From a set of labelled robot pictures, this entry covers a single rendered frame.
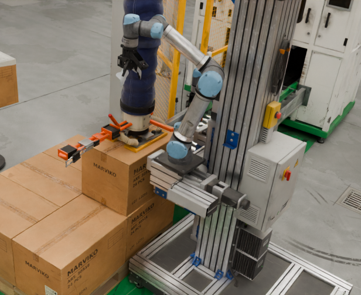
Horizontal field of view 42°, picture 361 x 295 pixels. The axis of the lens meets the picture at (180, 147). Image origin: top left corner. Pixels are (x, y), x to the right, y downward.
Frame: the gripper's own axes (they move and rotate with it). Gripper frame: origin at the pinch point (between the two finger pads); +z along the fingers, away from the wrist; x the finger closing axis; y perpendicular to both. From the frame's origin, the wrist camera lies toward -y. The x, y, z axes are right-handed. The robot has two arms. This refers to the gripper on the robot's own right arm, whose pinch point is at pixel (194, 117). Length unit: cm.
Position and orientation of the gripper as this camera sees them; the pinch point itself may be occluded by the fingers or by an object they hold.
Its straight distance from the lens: 320.3
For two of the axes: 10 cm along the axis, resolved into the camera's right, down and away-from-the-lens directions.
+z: -1.1, 8.6, 4.9
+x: 8.2, 3.6, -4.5
